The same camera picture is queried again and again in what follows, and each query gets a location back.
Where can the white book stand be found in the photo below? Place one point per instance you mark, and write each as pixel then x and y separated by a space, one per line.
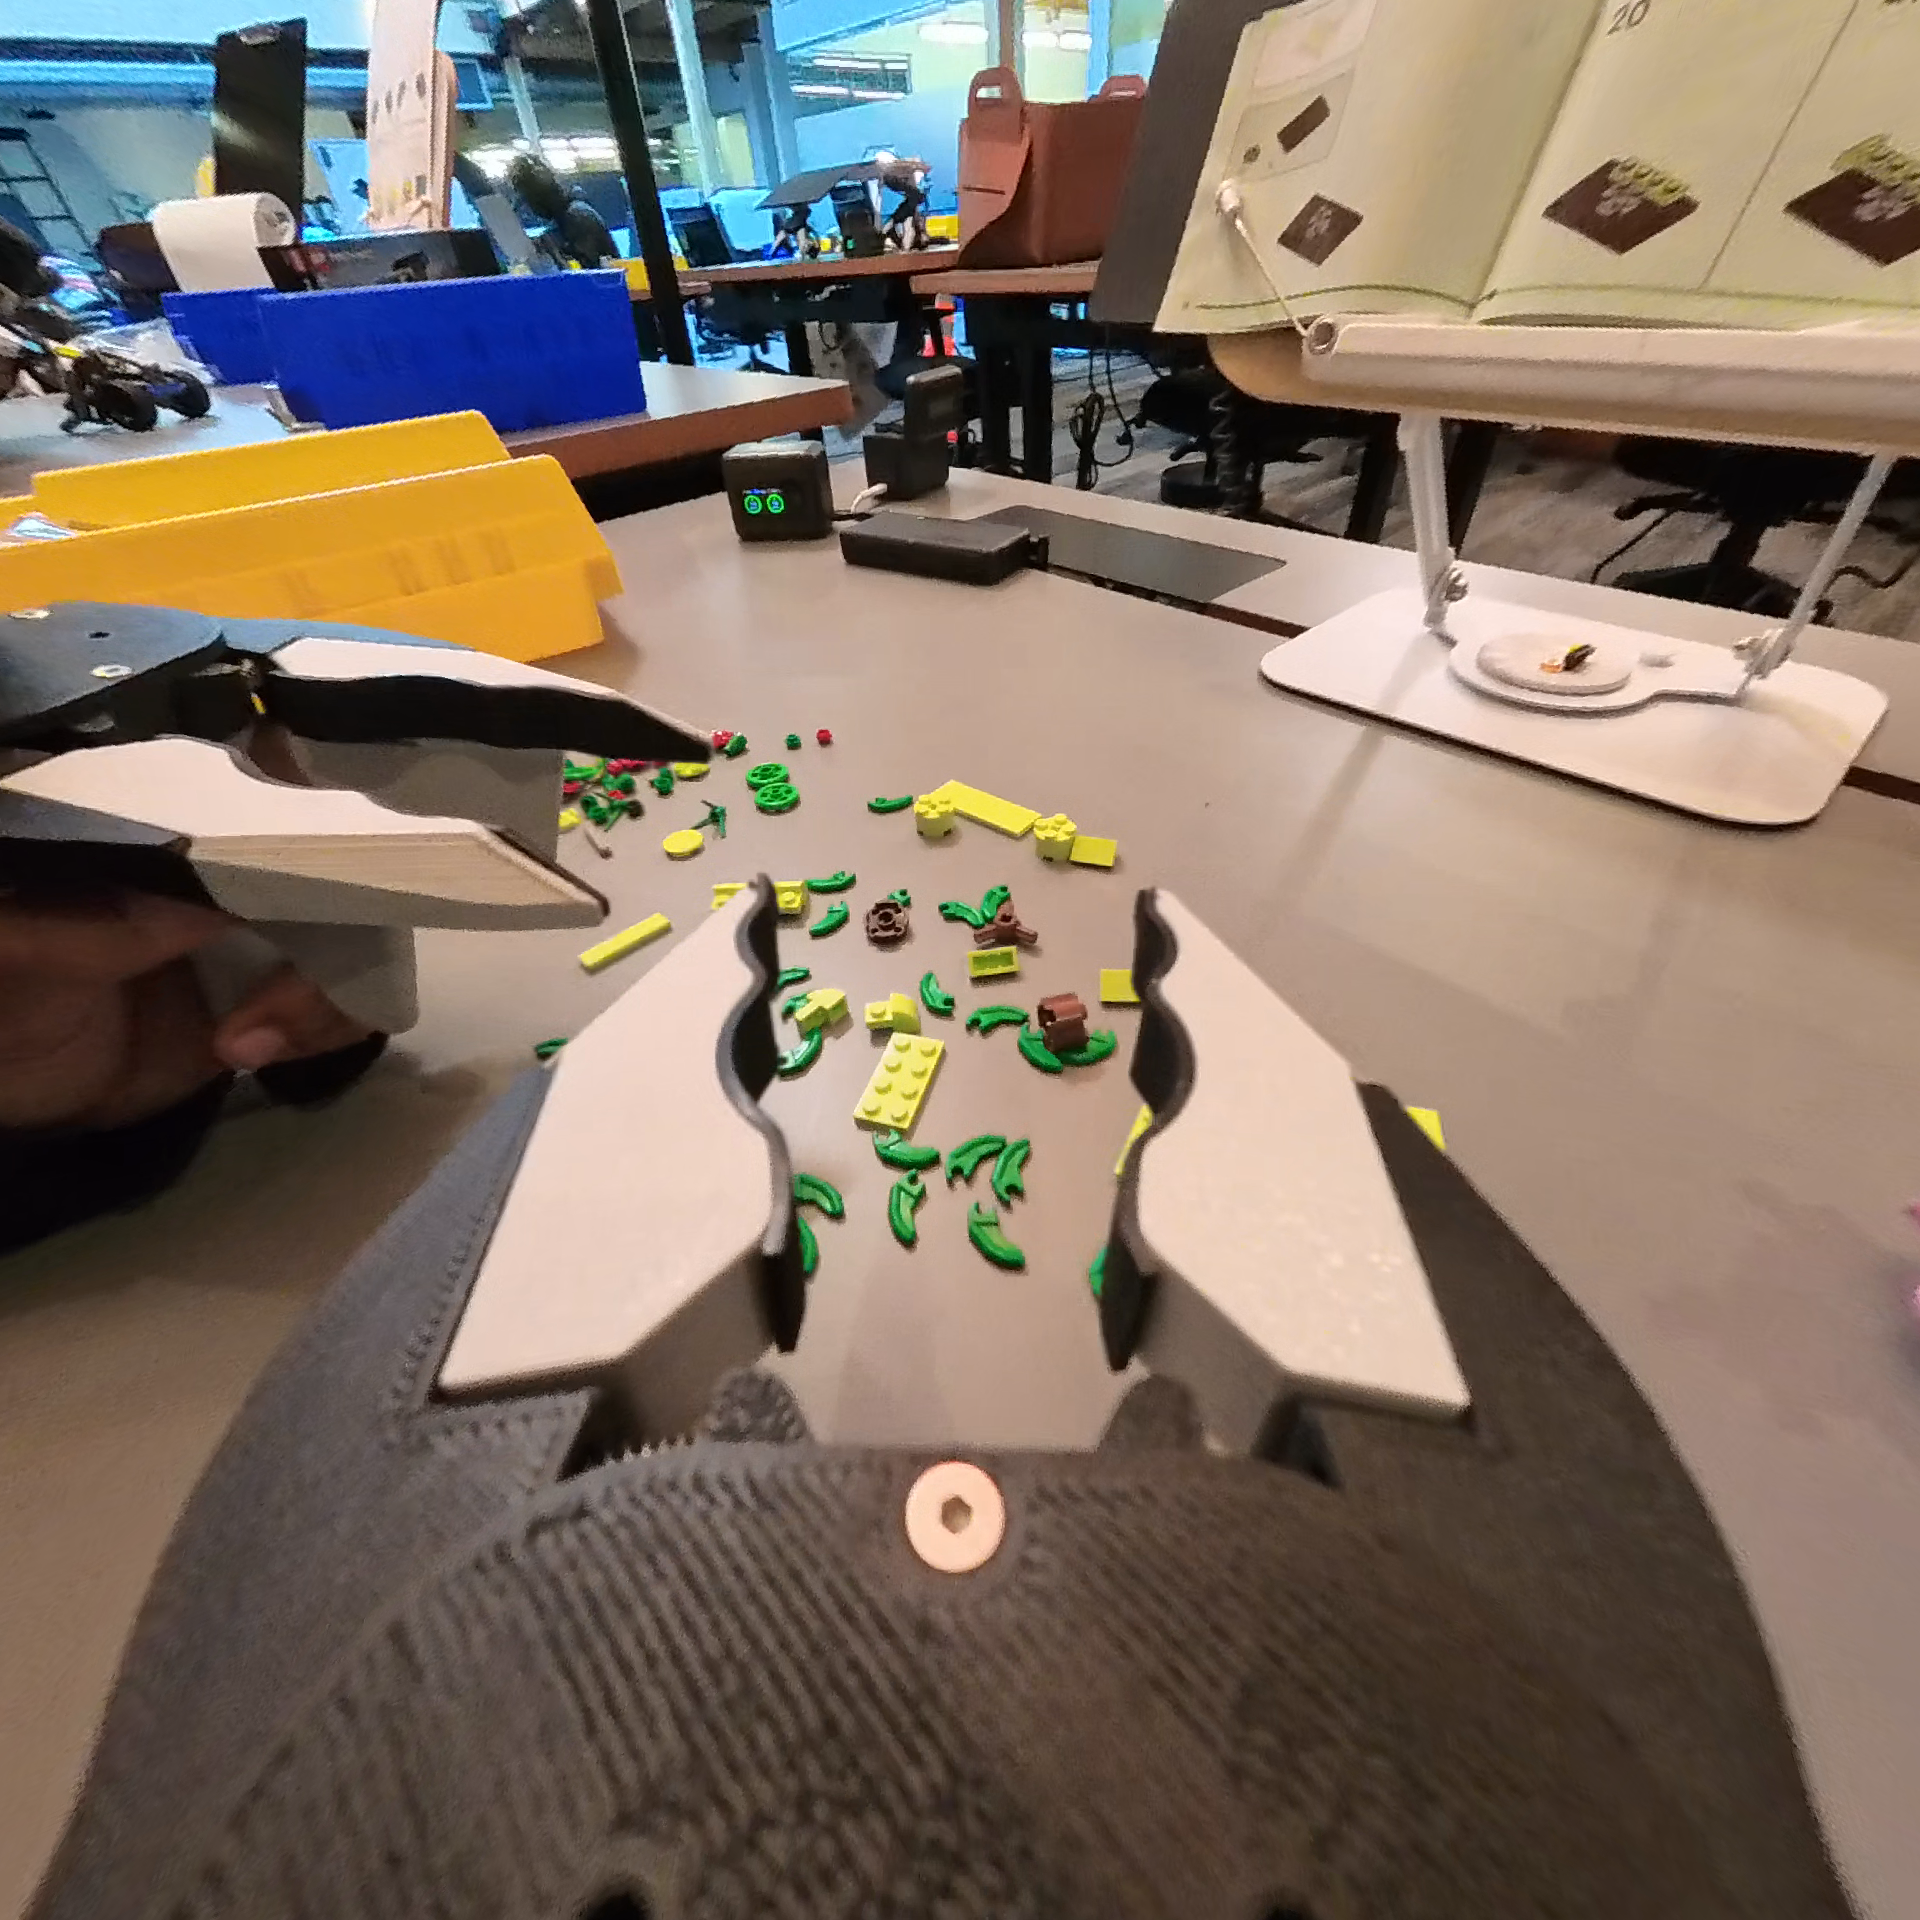
pixel 1650 734

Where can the black charger with green lights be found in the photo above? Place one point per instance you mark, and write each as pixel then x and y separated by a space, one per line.
pixel 777 489

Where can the lime large curved brick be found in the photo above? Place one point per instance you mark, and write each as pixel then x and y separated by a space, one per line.
pixel 1129 1149

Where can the lime small square tile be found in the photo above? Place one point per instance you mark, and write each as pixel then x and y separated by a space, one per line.
pixel 1095 853
pixel 1119 987

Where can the person's left hand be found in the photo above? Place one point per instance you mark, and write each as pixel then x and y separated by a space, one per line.
pixel 90 1021

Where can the scatter of green leaf pieces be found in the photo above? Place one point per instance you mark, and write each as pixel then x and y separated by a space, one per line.
pixel 1050 1058

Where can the black upright panel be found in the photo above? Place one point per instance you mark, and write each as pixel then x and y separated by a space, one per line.
pixel 258 104

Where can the lime narrow tile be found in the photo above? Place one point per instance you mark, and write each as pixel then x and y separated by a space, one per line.
pixel 623 943

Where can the lime upturned small tile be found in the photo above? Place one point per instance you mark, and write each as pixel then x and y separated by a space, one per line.
pixel 995 963

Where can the brown clip brick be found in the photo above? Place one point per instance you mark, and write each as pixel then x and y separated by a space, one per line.
pixel 1065 1016

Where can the lime large flat tile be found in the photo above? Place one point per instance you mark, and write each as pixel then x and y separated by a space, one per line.
pixel 1425 1129

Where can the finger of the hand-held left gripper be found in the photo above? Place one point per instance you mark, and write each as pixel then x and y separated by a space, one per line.
pixel 495 675
pixel 225 825

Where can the small piece on stand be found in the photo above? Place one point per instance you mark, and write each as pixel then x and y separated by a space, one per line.
pixel 1569 654

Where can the beige printed board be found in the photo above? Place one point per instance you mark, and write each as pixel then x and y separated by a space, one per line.
pixel 409 104

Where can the brown-edged grey desk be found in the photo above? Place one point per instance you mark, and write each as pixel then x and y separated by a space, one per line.
pixel 720 398

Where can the lime studded flat plate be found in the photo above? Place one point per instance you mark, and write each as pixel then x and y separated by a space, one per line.
pixel 900 1082

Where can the black wheeled gadget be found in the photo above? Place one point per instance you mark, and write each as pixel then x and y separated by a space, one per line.
pixel 134 392

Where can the brown round piece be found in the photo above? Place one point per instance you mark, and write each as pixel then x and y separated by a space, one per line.
pixel 878 919

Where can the black floor lamp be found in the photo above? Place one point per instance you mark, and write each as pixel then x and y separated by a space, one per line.
pixel 639 181

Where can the instruction booklet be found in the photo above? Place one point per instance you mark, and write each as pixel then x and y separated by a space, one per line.
pixel 1500 151

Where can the white paper roll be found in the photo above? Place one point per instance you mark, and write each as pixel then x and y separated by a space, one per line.
pixel 211 240

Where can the lime small curved slope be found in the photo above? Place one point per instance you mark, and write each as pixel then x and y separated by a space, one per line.
pixel 897 1016

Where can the lime long flat tile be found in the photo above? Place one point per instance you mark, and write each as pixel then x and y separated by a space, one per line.
pixel 991 811

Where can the yellow plastic bin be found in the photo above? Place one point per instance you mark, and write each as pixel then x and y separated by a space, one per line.
pixel 375 570

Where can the black flat power bank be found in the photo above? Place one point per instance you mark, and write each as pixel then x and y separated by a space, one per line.
pixel 930 549

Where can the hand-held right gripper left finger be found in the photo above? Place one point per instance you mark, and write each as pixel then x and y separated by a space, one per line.
pixel 631 1200

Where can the lime studded long brick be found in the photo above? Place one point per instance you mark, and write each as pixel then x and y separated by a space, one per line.
pixel 793 900

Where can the lime round brick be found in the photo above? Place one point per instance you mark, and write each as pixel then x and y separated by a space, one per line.
pixel 1055 840
pixel 939 819

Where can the black office chair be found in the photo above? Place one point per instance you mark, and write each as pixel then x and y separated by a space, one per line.
pixel 1724 511
pixel 1201 434

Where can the blue plastic bin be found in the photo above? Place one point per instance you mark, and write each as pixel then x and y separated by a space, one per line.
pixel 211 332
pixel 451 353

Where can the brown cardboard carrier box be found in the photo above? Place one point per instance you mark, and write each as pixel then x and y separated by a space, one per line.
pixel 1050 181

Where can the heap of clear plastic bags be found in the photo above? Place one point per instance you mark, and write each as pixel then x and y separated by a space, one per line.
pixel 45 525

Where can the cluster of red green pieces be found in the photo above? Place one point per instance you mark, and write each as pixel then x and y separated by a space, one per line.
pixel 614 781

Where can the lime quarter round piece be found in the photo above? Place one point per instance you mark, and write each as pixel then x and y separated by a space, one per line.
pixel 825 1008

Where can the black backing board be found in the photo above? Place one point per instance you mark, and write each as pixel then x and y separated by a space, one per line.
pixel 1171 151

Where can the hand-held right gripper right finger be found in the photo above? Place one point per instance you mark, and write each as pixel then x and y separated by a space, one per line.
pixel 1275 1200

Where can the wooden background desk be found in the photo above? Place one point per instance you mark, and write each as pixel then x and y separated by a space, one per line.
pixel 811 273

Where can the black upright adapter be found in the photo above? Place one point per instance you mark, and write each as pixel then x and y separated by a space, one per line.
pixel 918 434

